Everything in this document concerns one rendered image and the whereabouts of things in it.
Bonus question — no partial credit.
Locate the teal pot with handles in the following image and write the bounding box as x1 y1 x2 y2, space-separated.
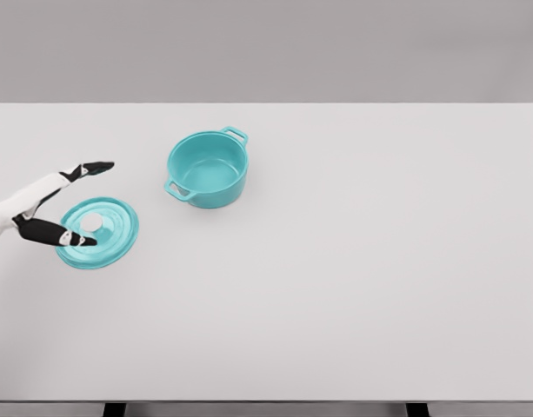
163 125 250 209

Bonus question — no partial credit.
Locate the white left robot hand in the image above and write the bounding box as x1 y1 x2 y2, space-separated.
0 161 116 252

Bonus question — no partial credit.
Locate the teal pot lid white knob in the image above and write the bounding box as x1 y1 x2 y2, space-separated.
56 195 141 271

